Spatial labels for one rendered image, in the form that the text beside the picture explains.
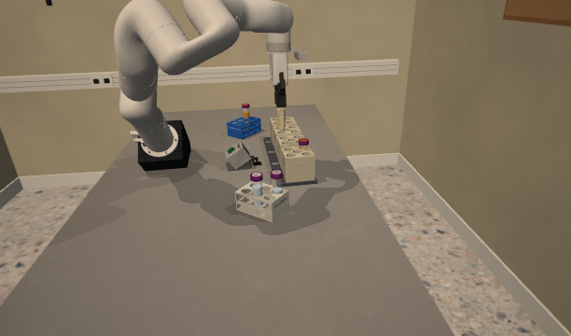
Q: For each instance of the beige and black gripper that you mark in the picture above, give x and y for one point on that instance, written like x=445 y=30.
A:
x=279 y=76

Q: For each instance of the beige bucket adapter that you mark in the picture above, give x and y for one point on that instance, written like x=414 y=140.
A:
x=288 y=121
x=289 y=130
x=297 y=164
x=287 y=141

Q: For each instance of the beige tube rack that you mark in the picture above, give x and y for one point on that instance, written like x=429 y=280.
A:
x=270 y=210

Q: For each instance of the blue tube rack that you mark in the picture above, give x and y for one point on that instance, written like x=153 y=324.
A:
x=235 y=130

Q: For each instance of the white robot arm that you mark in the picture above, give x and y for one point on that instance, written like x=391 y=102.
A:
x=150 y=21

